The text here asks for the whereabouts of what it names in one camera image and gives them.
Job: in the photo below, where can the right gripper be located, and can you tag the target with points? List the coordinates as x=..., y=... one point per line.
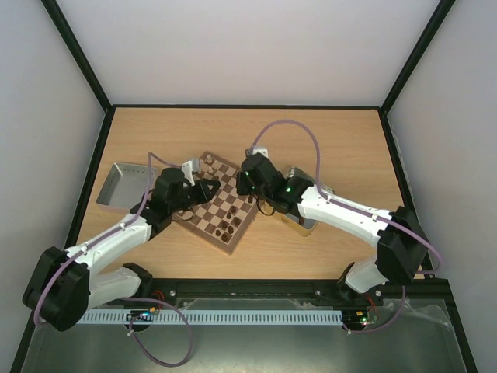
x=245, y=183

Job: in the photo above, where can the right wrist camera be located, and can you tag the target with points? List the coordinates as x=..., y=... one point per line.
x=257, y=149

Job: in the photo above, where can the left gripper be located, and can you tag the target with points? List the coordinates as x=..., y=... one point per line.
x=205, y=194

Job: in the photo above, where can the blue cable duct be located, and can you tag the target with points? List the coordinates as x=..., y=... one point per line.
x=214, y=317

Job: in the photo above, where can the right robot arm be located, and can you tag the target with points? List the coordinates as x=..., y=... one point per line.
x=397, y=236

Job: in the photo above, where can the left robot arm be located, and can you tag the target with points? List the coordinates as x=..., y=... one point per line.
x=67, y=283

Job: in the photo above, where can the wooden chess board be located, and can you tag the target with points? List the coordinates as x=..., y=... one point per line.
x=204, y=220

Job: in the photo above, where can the tin lid on table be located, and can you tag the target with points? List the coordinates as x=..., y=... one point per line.
x=123, y=187

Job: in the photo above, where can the gold metal tin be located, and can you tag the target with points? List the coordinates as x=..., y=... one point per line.
x=302, y=226

